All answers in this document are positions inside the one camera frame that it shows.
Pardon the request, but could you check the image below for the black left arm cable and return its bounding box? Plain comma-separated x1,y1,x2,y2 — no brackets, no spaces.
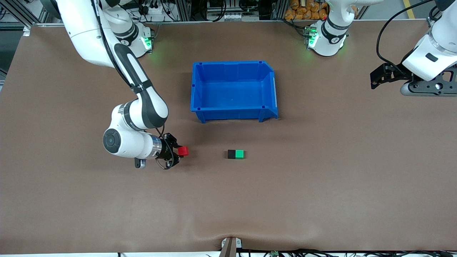
376,0,434,66

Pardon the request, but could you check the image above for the orange packaged items pile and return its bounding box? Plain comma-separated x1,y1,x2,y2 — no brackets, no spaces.
285,0,329,20

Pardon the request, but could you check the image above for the blue plastic storage bin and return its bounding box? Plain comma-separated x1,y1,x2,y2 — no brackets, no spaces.
190,60,278,124

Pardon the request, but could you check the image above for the white power strip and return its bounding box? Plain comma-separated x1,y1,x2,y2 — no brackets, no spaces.
141,2,171,22

